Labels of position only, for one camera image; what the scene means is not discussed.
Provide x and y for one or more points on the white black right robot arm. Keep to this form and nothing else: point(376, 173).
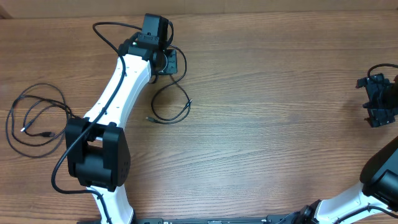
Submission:
point(376, 191)

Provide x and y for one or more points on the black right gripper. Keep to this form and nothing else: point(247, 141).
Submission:
point(384, 116)

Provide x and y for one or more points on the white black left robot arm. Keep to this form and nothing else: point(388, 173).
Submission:
point(97, 151)

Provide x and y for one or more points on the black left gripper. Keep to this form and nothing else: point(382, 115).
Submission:
point(172, 65)

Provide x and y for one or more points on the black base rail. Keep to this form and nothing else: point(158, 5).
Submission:
point(270, 219)

